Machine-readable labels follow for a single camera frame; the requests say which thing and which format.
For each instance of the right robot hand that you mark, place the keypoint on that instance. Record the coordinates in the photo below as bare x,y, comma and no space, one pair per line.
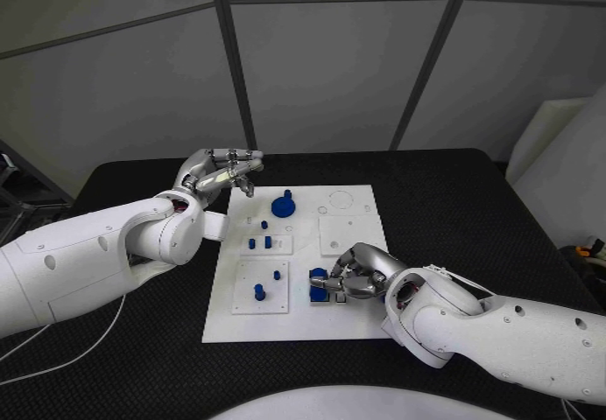
366,262

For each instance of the blue gear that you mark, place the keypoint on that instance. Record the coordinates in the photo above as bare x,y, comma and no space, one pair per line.
283,206

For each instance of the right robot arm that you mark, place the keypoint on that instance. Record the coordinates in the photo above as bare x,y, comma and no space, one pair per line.
496,344

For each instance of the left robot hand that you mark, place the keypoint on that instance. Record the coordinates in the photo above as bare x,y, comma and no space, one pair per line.
198,170

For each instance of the white task board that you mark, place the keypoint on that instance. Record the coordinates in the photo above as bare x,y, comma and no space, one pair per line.
307,321

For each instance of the fat blue cylinder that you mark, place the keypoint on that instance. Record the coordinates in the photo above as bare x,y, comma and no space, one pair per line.
319,273

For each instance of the white foam panel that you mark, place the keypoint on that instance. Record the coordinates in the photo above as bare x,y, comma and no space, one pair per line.
544,141
573,190

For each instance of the tall blue peg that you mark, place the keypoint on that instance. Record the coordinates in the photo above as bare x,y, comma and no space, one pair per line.
258,292

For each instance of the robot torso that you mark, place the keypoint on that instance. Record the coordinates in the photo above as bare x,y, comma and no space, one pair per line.
359,407

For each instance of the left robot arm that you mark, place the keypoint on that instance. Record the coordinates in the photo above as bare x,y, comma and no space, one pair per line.
71,262

